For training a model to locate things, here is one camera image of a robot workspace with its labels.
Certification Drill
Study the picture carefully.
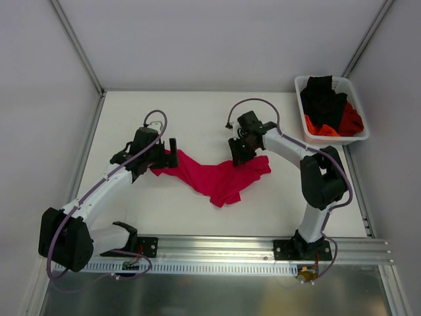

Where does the aluminium frame post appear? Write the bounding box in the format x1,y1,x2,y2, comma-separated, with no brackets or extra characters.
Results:
48,0,105,96
342,0,396,78

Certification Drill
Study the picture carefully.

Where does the pink t shirt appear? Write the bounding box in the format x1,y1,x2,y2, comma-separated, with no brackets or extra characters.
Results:
151,149,272,208

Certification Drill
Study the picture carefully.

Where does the orange t shirt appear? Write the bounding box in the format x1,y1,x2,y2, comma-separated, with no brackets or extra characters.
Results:
305,115,340,137

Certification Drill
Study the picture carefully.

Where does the purple cable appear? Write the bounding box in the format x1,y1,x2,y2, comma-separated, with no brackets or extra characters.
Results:
45,109,168,294
224,97,353,289

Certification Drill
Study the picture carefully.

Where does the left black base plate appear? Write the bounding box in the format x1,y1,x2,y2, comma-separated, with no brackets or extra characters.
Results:
135,236,159,258

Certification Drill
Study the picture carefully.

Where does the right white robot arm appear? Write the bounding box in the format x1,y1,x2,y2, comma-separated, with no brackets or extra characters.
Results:
226,111,350,261

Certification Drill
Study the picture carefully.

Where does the left aluminium frame post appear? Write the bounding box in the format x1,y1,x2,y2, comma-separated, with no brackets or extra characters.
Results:
48,0,105,96

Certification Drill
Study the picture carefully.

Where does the right aluminium frame post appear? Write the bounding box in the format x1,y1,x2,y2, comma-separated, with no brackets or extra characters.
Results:
342,0,396,78

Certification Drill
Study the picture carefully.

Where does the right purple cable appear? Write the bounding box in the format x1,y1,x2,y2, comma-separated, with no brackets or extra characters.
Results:
224,97,353,289

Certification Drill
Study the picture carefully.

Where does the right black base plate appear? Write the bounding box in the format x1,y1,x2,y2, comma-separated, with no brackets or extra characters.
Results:
273,238,333,261

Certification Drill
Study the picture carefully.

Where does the aluminium mounting rail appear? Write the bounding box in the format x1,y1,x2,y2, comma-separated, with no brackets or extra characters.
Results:
91,232,395,264

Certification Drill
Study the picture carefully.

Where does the red t shirt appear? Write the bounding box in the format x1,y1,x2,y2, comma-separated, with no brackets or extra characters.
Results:
338,102,364,137

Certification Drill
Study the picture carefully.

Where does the white plastic basket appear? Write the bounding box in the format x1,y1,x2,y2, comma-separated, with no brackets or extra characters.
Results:
295,75,369,145

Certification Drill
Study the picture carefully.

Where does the black t shirt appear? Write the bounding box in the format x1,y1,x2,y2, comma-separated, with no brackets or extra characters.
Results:
300,76,347,133

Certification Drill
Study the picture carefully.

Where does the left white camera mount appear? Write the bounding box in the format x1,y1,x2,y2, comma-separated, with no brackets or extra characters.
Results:
143,120,164,132

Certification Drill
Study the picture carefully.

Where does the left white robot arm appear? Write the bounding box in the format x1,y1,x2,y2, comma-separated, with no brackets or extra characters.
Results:
38,127,178,272

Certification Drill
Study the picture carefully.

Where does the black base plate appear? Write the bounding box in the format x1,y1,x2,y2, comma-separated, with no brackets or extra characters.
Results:
273,238,333,261
135,236,159,258

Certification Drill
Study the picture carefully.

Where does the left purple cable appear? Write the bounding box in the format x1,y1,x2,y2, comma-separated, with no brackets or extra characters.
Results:
45,109,168,294

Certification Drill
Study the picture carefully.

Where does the white slotted cable duct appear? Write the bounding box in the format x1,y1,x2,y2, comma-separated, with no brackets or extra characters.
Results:
52,261,299,277

